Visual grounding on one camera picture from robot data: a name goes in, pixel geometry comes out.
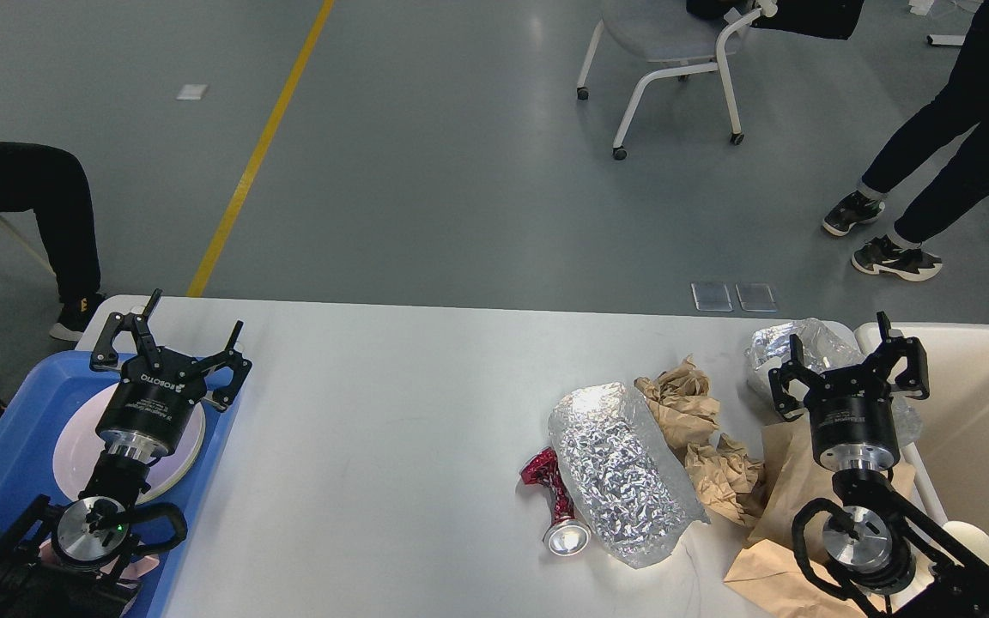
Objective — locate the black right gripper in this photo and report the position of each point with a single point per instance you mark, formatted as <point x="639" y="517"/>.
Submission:
<point x="849" y="410"/>

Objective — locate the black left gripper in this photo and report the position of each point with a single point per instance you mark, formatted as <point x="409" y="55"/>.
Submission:
<point x="151" y="408"/>

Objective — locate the small silver foil bag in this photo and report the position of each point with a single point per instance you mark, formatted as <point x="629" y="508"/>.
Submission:
<point x="824" y="349"/>

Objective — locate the pink plate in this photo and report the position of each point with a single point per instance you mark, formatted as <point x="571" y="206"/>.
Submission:
<point x="78" y="449"/>

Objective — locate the pink ribbed mug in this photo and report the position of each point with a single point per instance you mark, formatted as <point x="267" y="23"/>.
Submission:
<point x="90" y="591"/>

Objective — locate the brown paper bag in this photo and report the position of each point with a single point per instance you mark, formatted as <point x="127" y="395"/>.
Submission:
<point x="765" y="572"/>

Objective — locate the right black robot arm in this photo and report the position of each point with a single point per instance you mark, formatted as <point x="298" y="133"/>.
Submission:
<point x="871" y="545"/>

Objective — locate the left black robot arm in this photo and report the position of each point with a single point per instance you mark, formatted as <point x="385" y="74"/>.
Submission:
<point x="105" y="459"/>

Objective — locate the blue plastic tray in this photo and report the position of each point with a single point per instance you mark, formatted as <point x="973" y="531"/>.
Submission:
<point x="30" y="429"/>

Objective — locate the crumpled brown paper lower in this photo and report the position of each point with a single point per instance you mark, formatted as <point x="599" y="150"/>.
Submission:
<point x="727" y="479"/>

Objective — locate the crumpled brown paper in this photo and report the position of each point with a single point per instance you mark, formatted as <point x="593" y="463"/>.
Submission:
<point x="681" y="404"/>
<point x="727" y="479"/>

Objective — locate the crumpled brown paper upper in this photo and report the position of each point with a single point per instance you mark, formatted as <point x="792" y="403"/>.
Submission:
<point x="681" y="404"/>

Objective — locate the white paper cup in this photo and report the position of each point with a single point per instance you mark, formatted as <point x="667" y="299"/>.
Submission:
<point x="969" y="535"/>

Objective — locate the large silver foil bag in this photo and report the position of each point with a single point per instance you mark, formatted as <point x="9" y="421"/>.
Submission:
<point x="633" y="493"/>

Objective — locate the person in black left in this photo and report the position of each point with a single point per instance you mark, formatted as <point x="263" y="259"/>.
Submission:
<point x="52" y="184"/>

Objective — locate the walking person black sneakers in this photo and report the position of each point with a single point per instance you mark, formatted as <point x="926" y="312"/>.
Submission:
<point x="959" y="109"/>

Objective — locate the crushed red can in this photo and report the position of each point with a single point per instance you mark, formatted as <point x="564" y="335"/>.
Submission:
<point x="566" y="535"/>

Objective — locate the grey white office chair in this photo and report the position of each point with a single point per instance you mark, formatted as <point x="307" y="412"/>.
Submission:
<point x="664" y="33"/>

